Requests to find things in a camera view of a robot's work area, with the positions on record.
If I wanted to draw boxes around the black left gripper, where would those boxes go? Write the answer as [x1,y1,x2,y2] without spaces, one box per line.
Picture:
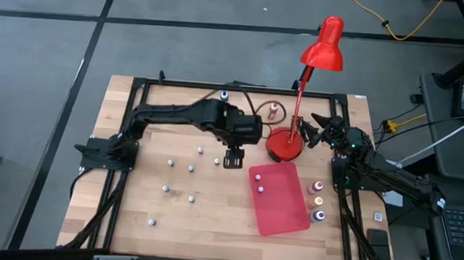
[212,104,266,171]

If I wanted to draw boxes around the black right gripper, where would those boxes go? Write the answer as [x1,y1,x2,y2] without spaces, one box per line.
[297,112,375,156]

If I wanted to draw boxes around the orange-capped red bottle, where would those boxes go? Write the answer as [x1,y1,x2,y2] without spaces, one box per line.
[267,101,280,121]

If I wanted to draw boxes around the large pink liquid bottle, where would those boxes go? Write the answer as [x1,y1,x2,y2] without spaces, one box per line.
[306,180,325,196]

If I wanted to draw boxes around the pink plastic tray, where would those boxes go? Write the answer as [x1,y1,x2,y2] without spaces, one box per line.
[243,159,316,240]

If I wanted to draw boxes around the large orange liquid bottle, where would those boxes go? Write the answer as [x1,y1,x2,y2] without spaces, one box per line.
[305,195,325,212]

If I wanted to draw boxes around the yellow power plug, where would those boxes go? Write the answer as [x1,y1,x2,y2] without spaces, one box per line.
[383,110,428,134]

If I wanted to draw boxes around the red desk lamp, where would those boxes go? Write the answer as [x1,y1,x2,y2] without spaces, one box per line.
[264,11,348,167]

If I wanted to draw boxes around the large purple liquid bottle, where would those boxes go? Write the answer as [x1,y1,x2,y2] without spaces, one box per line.
[308,209,327,225]

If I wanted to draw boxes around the black phone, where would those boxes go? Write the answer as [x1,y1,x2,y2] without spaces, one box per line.
[365,228,391,250]

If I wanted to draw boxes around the white pole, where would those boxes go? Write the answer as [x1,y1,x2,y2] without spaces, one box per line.
[397,104,464,169]

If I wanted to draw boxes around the black diagonal stand leg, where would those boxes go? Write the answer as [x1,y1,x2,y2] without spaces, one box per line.
[432,35,464,91]

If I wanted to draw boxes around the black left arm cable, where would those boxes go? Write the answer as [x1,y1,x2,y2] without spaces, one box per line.
[215,80,291,129]

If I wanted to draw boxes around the black aluminium table frame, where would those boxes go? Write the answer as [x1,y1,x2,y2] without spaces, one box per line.
[56,64,408,260]

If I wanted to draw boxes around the yellow extension cable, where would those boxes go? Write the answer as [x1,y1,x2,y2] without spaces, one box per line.
[340,0,446,43]

